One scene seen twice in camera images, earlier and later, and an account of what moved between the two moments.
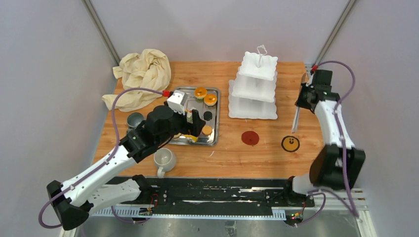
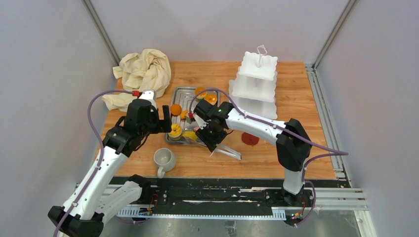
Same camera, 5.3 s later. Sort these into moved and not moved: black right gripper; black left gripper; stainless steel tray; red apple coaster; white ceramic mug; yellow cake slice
Moved: black right gripper; black left gripper
Not moved: red apple coaster; white ceramic mug; yellow cake slice; stainless steel tray
